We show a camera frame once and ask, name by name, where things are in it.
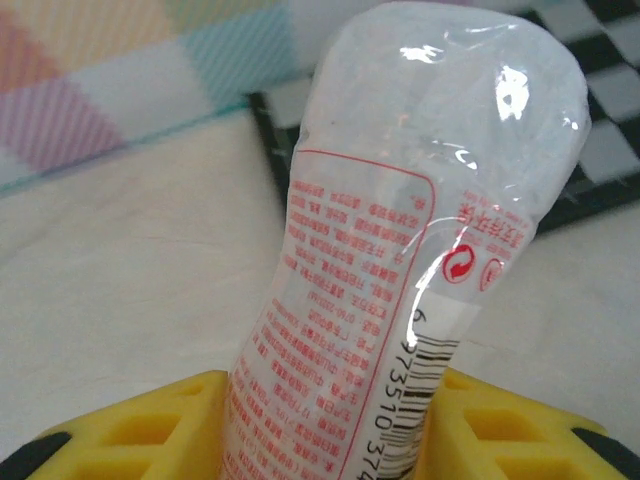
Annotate black white chessboard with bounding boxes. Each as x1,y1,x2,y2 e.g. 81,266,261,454
247,0,640,239

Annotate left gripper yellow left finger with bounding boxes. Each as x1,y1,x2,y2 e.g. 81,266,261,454
0,368,234,480

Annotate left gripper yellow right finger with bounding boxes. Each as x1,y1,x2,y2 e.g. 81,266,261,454
424,368,640,480

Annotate clear bottle red print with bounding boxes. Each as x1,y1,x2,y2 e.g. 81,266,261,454
219,0,594,480

